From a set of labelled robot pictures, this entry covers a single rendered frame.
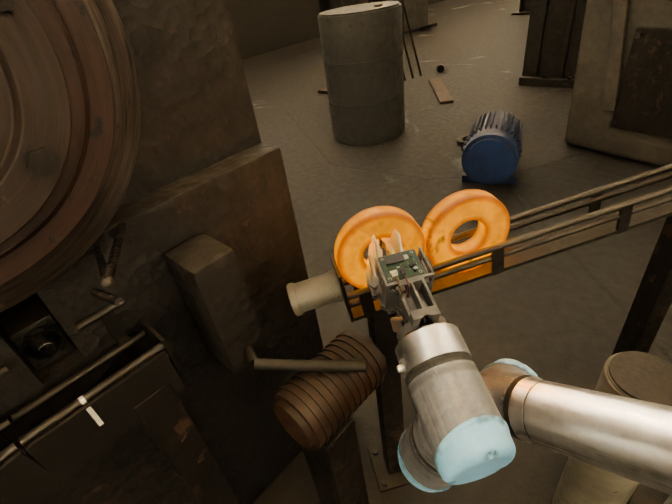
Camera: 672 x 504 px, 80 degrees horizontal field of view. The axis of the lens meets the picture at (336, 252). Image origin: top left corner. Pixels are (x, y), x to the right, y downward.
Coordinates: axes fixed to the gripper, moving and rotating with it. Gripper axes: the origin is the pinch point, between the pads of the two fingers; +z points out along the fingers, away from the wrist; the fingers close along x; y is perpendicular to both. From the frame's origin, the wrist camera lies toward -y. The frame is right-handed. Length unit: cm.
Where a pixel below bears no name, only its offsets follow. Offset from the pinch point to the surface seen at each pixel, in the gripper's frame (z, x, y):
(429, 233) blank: -1.6, -8.4, 0.6
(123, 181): 0.0, 32.1, 22.6
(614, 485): -41, -34, -38
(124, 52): 6.8, 27.1, 34.1
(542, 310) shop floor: 16, -69, -83
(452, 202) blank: 0.2, -12.7, 4.8
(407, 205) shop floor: 107, -52, -109
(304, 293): -3.5, 14.5, -4.9
